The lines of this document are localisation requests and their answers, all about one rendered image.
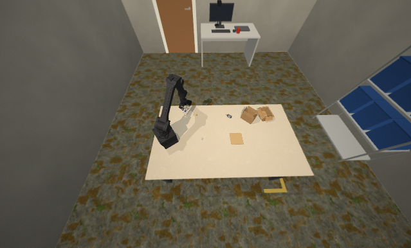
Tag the tan flat mat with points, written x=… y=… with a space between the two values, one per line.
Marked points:
x=236 y=139

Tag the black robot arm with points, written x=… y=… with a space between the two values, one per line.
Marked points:
x=163 y=122

